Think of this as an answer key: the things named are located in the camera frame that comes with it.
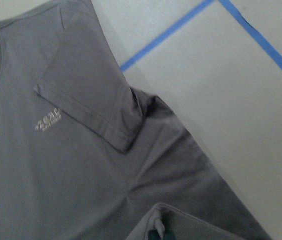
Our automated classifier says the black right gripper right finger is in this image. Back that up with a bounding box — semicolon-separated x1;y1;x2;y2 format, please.
164;229;176;240

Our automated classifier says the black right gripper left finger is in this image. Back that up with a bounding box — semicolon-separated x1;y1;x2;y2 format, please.
147;229;160;240

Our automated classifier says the dark brown t-shirt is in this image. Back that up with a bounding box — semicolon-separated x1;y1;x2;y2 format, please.
0;0;269;240

